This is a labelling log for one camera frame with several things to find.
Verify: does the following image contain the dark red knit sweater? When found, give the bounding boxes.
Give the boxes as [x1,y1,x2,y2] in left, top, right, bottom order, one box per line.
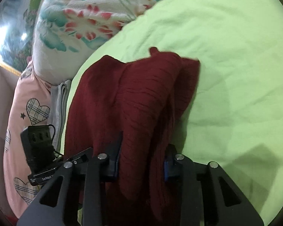
[65,47,200,224]

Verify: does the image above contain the pink heart pattern duvet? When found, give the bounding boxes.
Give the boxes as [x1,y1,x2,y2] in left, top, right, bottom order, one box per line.
[3,62,52,218]

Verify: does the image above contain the folded grey garment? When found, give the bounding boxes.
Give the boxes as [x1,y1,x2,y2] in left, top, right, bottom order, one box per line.
[47,80,71,152]

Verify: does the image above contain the light green bed sheet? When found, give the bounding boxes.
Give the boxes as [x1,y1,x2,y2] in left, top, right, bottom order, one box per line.
[69,0,283,224]

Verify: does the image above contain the gold framed landscape painting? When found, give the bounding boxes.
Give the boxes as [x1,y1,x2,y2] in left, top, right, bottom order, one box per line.
[0,0,43,75]

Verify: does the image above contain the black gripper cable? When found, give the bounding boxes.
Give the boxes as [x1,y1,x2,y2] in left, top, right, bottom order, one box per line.
[47,123,64,158]

